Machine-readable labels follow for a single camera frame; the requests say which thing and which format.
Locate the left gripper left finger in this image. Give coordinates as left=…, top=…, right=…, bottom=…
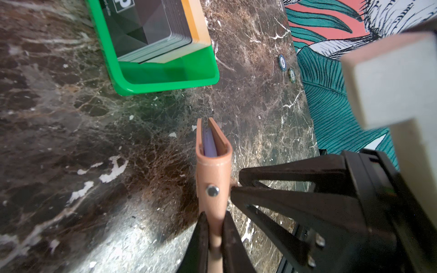
left=176, top=212, right=209, bottom=273

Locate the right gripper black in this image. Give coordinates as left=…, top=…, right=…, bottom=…
left=230, top=148, right=437, bottom=273

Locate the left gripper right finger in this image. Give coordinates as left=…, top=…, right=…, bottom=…
left=221, top=211, right=256, bottom=273

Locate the tan leather card holder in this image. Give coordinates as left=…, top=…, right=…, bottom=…
left=195, top=118, right=233, bottom=273

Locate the green plastic tray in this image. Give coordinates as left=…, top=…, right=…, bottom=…
left=85, top=1, right=220, bottom=96

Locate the stack of credit cards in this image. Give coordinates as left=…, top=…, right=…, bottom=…
left=100, top=1, right=211, bottom=63

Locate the round sticker near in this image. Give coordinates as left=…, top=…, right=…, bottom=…
left=288, top=68, right=296, bottom=83

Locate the round sticker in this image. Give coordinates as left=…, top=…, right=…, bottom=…
left=278, top=54, right=287, bottom=72
left=288, top=68, right=296, bottom=83

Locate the round sticker far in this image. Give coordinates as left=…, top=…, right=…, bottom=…
left=278, top=54, right=287, bottom=72

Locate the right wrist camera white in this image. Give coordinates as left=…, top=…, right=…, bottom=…
left=340, top=32, right=437, bottom=223

